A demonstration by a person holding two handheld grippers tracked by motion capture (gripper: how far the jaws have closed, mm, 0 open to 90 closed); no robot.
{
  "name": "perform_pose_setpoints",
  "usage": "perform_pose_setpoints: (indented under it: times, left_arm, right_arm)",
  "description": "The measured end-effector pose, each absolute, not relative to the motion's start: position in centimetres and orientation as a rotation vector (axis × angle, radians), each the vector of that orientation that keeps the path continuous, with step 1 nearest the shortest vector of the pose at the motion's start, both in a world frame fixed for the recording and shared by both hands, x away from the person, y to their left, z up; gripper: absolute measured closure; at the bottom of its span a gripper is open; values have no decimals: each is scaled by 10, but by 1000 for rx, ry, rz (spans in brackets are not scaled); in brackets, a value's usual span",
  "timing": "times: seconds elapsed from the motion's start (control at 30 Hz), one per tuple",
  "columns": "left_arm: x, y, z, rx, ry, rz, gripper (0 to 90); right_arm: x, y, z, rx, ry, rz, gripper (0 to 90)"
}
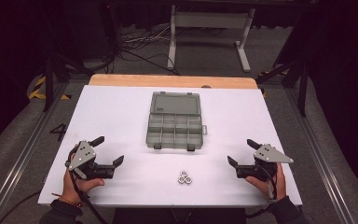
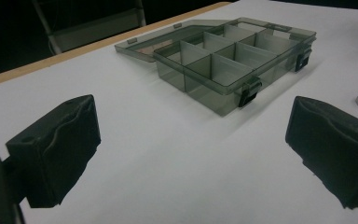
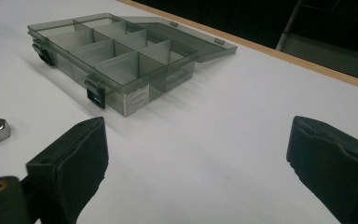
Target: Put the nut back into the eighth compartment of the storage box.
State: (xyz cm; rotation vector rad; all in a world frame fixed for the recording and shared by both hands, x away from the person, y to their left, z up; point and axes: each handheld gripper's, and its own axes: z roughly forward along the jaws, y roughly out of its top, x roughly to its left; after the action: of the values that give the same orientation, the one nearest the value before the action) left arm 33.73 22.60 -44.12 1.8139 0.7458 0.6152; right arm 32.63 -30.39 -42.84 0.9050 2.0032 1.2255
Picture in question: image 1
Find thin wrist bracelet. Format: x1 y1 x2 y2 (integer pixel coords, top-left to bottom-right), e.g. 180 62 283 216
51 192 84 208

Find white metal stand frame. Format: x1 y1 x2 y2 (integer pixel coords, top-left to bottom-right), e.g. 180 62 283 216
166 4 256 73

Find person's left hand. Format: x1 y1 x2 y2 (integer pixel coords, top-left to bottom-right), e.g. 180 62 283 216
61 169 106 204

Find bundle of floor cables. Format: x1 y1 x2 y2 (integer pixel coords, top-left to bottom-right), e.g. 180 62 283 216
110 24 181 77

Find grey plastic organizer box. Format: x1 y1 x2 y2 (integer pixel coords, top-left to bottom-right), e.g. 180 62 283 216
145 91 209 152

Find aluminium floor rail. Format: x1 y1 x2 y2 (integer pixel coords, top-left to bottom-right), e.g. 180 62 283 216
283 87 358 224
0 81 70 224

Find black tripod stand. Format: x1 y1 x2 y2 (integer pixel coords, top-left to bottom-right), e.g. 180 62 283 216
41 46 87 113
255 55 310 118

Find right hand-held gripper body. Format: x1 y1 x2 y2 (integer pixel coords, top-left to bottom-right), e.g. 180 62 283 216
235 143 295 182

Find person's right hand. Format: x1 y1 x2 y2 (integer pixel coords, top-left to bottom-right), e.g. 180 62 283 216
245 162 287 201

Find yellow black floor tape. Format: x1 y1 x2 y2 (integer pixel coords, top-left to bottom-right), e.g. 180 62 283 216
27 76 73 101

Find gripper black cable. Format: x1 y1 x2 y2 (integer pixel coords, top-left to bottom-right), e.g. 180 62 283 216
65 146 110 224
245 164 279 219

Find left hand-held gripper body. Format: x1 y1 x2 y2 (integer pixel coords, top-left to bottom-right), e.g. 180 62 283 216
64 140 117 181

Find black floor cable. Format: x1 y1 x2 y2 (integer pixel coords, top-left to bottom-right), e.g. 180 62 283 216
0 190 42 224

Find white table cover sheet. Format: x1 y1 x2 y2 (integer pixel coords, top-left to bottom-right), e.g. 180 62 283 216
37 85 303 208

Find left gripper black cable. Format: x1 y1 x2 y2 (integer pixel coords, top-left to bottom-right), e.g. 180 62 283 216
65 146 110 224

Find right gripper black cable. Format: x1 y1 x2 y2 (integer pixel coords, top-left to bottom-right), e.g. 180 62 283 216
245 164 279 219

